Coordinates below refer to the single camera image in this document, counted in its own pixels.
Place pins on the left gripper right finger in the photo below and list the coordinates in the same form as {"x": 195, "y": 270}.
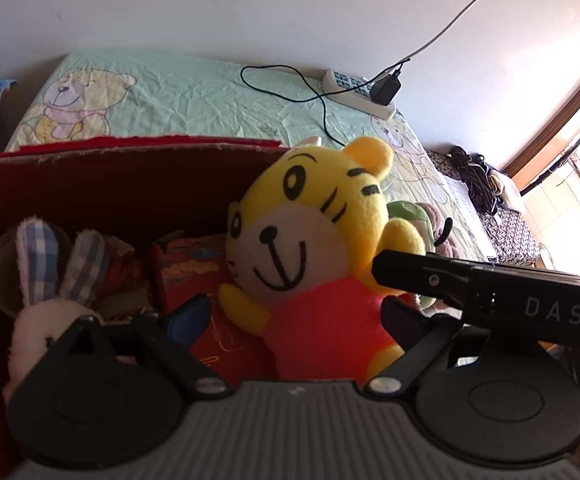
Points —
{"x": 424, "y": 339}

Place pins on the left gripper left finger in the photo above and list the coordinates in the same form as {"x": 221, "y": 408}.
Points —
{"x": 155, "y": 351}

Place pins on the white plush rabbit plaid ears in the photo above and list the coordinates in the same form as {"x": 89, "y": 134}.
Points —
{"x": 52, "y": 300}

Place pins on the yellow tiger plush red shirt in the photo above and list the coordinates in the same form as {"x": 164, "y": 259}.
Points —
{"x": 300, "y": 246}

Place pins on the pink-brown teddy bear plush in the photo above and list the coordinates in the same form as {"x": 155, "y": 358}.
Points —
{"x": 443, "y": 238}

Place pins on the red gift bag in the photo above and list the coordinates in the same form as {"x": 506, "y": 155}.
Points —
{"x": 188, "y": 266}

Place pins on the dark patterned cloth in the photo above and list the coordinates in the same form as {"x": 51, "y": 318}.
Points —
{"x": 510, "y": 234}

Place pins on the beige folded cloth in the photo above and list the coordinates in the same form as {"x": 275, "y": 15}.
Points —
{"x": 506, "y": 190}

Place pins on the green bean plush toy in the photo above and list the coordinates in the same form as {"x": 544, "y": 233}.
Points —
{"x": 417, "y": 230}

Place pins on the red cardboard box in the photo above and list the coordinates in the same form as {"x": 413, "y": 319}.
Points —
{"x": 73, "y": 217}

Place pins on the white paper booklet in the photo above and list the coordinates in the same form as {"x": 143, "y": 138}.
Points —
{"x": 472, "y": 219}

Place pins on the white power strip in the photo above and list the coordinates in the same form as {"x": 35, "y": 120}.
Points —
{"x": 355, "y": 93}

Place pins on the green yellow cartoon bedsheet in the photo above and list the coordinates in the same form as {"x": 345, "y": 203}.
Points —
{"x": 127, "y": 93}

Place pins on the black charger adapter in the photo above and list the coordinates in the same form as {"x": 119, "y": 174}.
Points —
{"x": 383, "y": 90}

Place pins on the wooden door frame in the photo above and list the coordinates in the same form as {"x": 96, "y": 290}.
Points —
{"x": 549, "y": 143}

